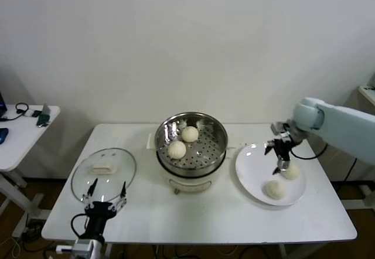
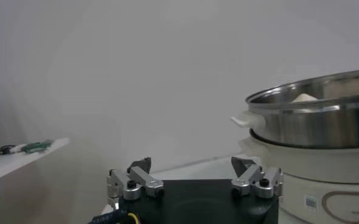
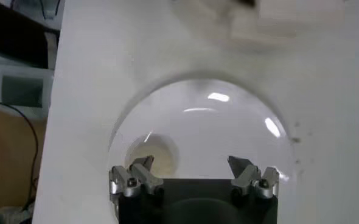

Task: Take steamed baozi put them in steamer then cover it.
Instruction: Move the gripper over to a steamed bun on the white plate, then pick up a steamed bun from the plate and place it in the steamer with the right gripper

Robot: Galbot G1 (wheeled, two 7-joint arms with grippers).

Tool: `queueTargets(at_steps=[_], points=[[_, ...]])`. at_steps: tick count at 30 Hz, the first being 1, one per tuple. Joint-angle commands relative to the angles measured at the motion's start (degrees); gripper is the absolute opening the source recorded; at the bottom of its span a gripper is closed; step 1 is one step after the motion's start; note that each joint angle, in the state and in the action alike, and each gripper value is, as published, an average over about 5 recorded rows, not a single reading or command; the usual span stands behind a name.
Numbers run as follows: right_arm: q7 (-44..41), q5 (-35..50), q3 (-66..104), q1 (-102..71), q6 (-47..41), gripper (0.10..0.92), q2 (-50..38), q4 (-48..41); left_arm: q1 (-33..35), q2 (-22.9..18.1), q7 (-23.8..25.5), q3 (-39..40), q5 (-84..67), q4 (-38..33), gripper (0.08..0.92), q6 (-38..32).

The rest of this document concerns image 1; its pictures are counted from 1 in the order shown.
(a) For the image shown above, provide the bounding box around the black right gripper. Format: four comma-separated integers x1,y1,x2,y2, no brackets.
264,138,293,175

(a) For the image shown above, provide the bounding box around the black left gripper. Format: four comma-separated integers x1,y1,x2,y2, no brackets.
78,178,128,241

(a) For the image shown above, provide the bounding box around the white steamed baozi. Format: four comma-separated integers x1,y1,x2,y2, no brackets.
168,140,188,160
180,125,199,142
265,180,287,200
281,164,301,180

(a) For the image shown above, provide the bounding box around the round glass pot lid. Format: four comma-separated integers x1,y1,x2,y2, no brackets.
71,146,138,205

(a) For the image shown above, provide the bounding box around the stainless steel steamer basket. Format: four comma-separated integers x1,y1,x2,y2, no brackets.
146,111,237,178

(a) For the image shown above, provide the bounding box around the white round plate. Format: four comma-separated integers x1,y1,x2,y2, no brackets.
235,143,308,207

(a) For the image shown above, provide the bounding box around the floor power strip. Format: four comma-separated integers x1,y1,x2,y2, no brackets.
21,222,42,241

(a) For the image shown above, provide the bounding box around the white electric cooking pot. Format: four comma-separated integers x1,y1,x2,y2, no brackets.
158,152,228,196

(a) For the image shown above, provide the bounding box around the white side table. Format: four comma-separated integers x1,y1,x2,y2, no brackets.
0,104,62,223

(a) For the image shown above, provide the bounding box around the white background shelf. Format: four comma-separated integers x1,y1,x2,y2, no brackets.
359,73,375,107

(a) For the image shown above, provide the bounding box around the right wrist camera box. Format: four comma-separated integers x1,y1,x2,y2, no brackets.
270,121,289,135

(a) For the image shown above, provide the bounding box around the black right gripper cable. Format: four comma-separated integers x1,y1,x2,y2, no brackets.
289,143,329,160

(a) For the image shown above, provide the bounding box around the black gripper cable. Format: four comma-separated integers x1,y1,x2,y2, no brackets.
289,143,329,160
71,214,90,239

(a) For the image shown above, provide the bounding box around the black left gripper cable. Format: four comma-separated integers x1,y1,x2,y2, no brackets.
71,214,90,239

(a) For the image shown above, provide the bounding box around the white floor base frame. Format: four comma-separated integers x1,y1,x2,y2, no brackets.
341,184,375,210

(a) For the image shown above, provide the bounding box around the black looped headset cable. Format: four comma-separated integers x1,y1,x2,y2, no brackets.
15,102,30,115

